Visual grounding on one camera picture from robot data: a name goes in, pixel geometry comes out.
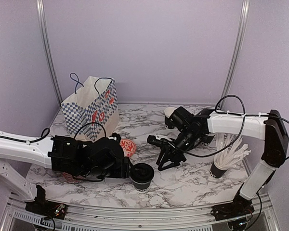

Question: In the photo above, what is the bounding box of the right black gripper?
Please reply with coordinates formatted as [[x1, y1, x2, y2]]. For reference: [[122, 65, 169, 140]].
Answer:
[[156, 129, 202, 171]]

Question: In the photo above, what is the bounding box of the black plastic cup lid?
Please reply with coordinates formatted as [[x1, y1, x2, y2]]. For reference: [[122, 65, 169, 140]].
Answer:
[[130, 163, 155, 183]]

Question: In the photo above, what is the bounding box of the black paper coffee cup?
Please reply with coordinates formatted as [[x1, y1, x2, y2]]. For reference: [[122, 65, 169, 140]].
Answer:
[[130, 163, 155, 192]]

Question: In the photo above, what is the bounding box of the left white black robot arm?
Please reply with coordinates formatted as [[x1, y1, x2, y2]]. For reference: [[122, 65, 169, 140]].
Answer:
[[0, 131, 130, 214]]

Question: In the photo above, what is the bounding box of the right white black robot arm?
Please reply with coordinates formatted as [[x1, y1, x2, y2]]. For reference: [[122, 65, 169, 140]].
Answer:
[[154, 106, 289, 216]]

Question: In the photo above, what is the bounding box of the red floral ceramic bowl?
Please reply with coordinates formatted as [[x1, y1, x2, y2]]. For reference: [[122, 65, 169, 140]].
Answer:
[[120, 139, 136, 157]]

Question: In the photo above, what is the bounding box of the stack of black paper cups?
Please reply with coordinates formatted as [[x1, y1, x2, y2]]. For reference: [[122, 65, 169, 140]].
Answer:
[[199, 133, 215, 146]]

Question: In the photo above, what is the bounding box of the red geometric ceramic bowl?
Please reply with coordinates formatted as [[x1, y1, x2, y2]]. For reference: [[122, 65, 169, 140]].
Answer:
[[63, 172, 85, 183]]

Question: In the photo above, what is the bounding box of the blue checkered paper bag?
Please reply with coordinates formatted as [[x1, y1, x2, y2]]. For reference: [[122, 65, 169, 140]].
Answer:
[[61, 73, 119, 141]]

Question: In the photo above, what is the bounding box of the black cup holding straws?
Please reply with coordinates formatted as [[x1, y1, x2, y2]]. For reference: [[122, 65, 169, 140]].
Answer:
[[210, 160, 228, 179]]

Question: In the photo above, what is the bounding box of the bundle of white wrapped straws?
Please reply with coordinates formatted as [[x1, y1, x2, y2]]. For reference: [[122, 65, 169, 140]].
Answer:
[[213, 133, 250, 170]]

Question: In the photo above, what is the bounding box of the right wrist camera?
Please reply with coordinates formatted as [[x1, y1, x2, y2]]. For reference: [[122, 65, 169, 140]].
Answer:
[[147, 134, 172, 147]]

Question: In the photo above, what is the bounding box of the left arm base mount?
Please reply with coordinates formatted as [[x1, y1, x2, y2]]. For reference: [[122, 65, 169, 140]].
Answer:
[[25, 185, 67, 220]]

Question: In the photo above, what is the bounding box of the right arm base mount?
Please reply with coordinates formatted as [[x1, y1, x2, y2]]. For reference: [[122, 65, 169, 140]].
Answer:
[[210, 192, 255, 221]]

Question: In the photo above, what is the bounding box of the aluminium front frame rail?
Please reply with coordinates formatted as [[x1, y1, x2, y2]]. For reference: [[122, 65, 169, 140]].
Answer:
[[0, 193, 280, 231]]

